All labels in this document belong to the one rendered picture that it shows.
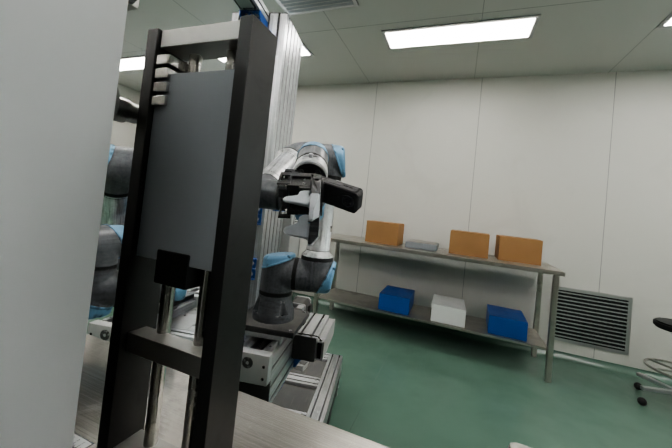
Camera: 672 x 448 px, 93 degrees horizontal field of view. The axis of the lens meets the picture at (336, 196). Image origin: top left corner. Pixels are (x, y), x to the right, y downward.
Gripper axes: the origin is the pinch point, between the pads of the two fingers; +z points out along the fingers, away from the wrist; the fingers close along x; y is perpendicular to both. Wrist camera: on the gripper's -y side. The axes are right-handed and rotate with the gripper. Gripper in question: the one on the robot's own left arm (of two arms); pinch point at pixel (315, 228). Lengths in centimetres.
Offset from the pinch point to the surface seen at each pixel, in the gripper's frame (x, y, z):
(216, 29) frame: 26.5, 12.2, 0.2
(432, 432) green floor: -173, -70, -61
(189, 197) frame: 9.0, 14.4, 8.7
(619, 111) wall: -19, -279, -262
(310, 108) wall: -58, 23, -388
